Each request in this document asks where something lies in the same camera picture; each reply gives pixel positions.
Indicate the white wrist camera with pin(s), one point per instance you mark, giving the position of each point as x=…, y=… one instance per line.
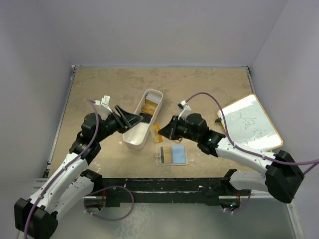
x=103, y=105
x=185, y=110

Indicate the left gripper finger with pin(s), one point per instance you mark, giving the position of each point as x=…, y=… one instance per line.
x=122, y=117
x=131, y=120

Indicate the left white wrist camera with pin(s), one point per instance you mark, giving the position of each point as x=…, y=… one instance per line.
x=103, y=105

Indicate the white credit card stack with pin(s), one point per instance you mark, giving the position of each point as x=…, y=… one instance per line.
x=152, y=97

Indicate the yellow framed whiteboard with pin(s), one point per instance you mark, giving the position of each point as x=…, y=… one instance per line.
x=248, y=124

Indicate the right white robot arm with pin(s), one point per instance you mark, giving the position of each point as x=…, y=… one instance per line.
x=275, y=173

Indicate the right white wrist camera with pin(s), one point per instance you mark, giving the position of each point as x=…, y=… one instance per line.
x=185, y=110

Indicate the white oblong plastic tray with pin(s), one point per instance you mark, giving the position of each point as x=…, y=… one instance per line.
x=136, y=137

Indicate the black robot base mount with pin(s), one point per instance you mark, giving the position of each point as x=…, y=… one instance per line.
x=208, y=191

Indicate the black card in tray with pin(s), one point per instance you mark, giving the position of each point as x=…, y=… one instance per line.
x=146, y=117

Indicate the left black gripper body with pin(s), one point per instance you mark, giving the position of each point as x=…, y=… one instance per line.
x=110, y=126

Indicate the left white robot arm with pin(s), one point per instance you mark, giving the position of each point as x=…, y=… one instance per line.
x=38, y=216

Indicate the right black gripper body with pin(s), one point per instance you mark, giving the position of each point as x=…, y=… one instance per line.
x=182, y=131

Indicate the gold credit card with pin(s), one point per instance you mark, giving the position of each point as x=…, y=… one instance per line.
x=157, y=138
x=167, y=155

